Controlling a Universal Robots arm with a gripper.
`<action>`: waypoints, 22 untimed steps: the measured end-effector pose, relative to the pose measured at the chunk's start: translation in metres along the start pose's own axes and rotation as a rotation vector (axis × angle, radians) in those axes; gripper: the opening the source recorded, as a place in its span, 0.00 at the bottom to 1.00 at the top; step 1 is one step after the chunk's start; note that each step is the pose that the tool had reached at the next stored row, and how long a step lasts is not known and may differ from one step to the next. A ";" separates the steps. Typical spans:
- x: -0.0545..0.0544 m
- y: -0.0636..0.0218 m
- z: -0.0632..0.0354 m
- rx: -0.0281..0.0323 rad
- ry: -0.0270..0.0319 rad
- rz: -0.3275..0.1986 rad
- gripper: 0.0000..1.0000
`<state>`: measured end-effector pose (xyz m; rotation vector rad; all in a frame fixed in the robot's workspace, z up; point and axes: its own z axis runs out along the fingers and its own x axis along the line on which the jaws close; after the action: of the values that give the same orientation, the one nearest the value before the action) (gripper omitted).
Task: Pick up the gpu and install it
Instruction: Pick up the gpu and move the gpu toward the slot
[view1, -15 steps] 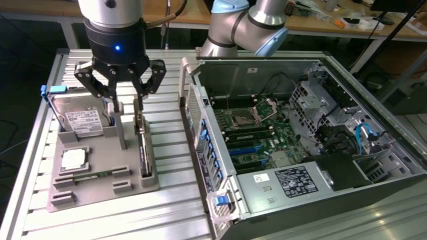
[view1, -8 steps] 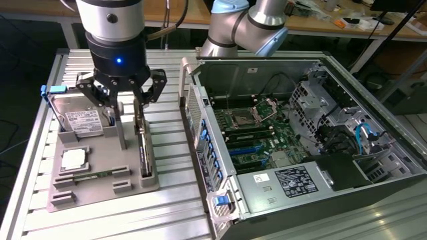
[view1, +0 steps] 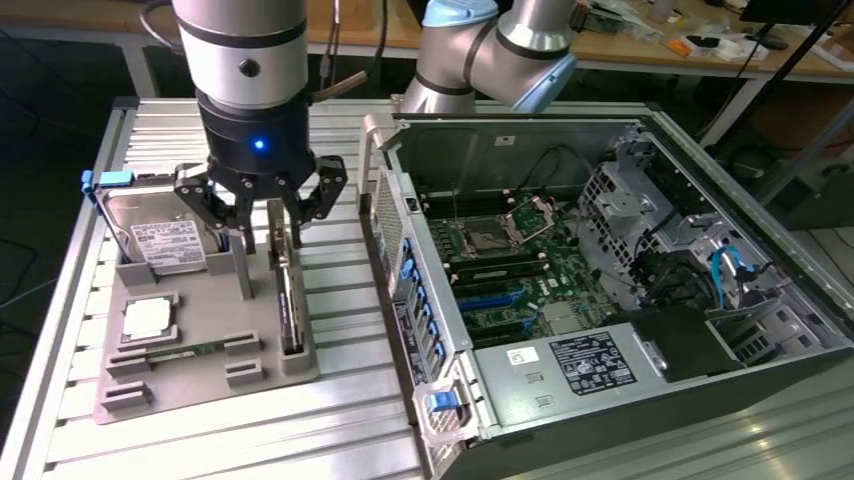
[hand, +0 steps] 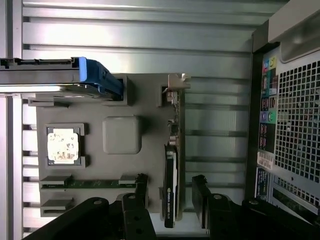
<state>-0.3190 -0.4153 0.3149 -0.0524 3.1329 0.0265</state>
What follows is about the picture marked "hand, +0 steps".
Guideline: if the green RAM stick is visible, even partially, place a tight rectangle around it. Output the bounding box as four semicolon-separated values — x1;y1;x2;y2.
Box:
41;179;137;190

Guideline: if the grey plastic parts rack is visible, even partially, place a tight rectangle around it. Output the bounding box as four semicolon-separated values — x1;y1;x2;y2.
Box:
27;73;211;236

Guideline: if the silver CPU chip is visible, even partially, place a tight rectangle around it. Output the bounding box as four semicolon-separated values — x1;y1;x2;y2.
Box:
47;127;82;163

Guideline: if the grey open PC case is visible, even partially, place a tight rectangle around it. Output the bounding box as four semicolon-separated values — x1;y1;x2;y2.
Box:
246;0;320;227

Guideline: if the hard disk in blue caddy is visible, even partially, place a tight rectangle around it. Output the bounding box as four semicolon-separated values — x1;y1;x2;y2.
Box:
0;56;125;102

